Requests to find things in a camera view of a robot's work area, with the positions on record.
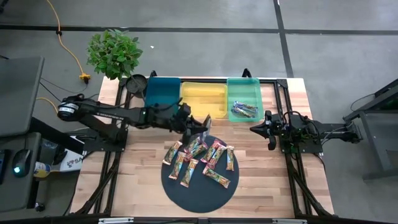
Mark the light turquoise plastic bin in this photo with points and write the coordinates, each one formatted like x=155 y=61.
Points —
x=245 y=90

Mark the dark teal plastic bin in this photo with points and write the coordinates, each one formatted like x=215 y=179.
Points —
x=161 y=91

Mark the red-ended Chewy granola bar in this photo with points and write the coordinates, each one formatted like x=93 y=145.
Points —
x=211 y=151
x=196 y=151
x=193 y=145
x=217 y=156

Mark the dark round plate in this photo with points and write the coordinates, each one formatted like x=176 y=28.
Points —
x=202 y=199

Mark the yellow translucent plastic bin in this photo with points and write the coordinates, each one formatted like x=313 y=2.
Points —
x=203 y=99

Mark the potted green plant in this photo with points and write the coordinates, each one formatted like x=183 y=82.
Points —
x=113 y=53

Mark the blue-ended Chewy granola bar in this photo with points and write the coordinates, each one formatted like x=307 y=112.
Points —
x=201 y=136
x=241 y=113
x=246 y=107

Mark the white box with logo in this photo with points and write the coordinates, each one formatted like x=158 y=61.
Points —
x=73 y=163

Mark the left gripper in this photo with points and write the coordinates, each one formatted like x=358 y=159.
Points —
x=191 y=124

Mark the silver aluminium bracket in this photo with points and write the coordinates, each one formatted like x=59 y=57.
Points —
x=289 y=221
x=116 y=220

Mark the yellow and white bottle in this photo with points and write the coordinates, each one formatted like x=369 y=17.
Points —
x=42 y=169

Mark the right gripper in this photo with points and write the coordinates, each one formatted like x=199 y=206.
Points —
x=273 y=130

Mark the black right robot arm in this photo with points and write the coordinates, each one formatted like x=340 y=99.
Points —
x=329 y=129

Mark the black computer mouse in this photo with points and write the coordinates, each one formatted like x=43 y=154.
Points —
x=21 y=161

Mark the grey desk top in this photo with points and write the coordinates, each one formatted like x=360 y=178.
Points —
x=12 y=193
x=18 y=93

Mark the black aluminium rig frame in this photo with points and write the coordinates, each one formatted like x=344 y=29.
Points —
x=281 y=83

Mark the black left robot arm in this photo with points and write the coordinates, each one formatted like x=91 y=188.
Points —
x=124 y=113

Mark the dark grey metal stand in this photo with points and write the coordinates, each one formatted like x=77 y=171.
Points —
x=379 y=140

